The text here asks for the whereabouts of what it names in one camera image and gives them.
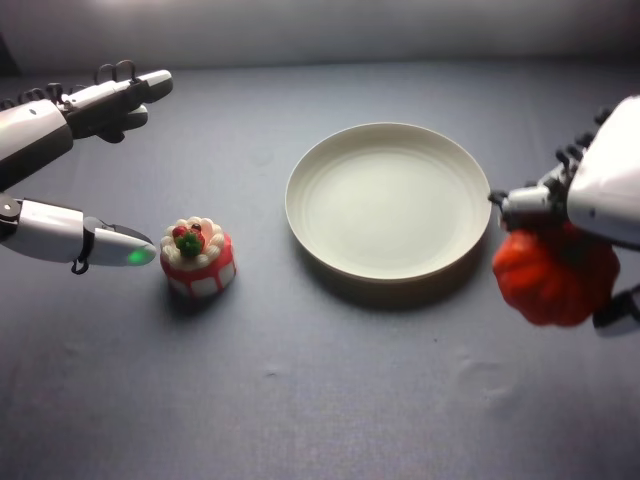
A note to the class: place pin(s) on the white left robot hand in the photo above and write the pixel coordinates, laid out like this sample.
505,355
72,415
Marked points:
35,130

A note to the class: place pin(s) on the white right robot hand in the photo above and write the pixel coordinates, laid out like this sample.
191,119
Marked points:
610,175

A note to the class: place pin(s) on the orange object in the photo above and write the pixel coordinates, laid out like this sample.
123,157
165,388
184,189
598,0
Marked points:
550,280

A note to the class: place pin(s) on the toy strawberry cream cake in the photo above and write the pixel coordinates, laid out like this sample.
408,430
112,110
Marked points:
200,275

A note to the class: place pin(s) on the white round plate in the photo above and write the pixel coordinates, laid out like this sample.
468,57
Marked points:
385,205

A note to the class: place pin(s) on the grey table cloth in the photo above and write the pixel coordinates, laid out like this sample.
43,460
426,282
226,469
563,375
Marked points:
300,390

